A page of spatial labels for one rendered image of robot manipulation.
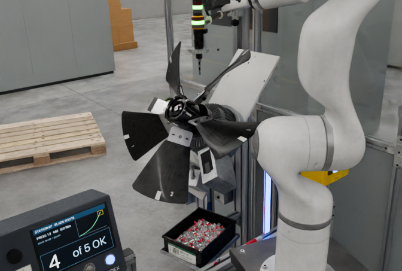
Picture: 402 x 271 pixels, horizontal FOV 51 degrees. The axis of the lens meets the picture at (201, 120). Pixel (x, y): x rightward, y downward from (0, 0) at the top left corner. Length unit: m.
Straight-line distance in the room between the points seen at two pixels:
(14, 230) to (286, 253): 0.59
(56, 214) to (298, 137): 0.53
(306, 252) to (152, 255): 1.94
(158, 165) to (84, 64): 5.77
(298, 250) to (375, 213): 1.15
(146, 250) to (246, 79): 1.47
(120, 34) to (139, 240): 7.23
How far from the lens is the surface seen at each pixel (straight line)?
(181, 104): 1.62
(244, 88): 1.86
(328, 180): 1.59
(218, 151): 1.41
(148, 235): 3.04
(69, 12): 7.14
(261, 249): 1.20
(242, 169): 2.01
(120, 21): 9.72
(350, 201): 2.18
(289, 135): 0.87
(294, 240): 0.99
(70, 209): 0.98
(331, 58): 0.80
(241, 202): 2.11
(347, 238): 2.29
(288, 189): 0.91
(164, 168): 1.61
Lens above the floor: 1.74
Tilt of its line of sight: 20 degrees down
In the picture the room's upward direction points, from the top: 2 degrees counter-clockwise
